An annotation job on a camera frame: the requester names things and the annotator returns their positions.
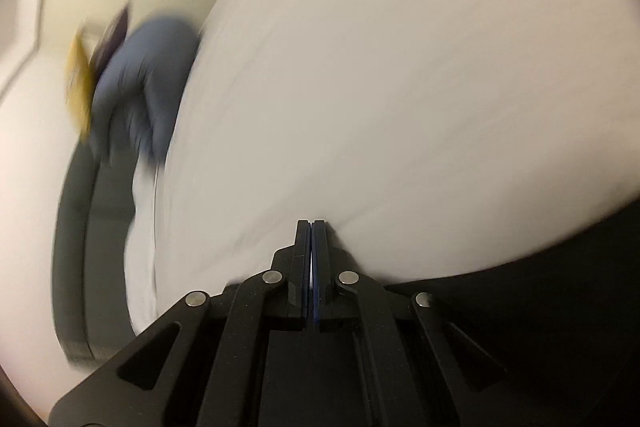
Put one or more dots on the dark purple cloth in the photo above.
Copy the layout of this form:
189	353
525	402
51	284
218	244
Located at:
114	38

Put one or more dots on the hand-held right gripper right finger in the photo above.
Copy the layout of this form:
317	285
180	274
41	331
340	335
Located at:
319	257

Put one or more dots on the blue-grey pants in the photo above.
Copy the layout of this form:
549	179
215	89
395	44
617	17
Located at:
145	82

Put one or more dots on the yellow flat object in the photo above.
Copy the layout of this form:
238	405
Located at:
80	92

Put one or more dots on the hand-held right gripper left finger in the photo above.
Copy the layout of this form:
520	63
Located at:
305	257

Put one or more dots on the white sheet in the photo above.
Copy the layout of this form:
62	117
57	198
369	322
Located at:
400	107

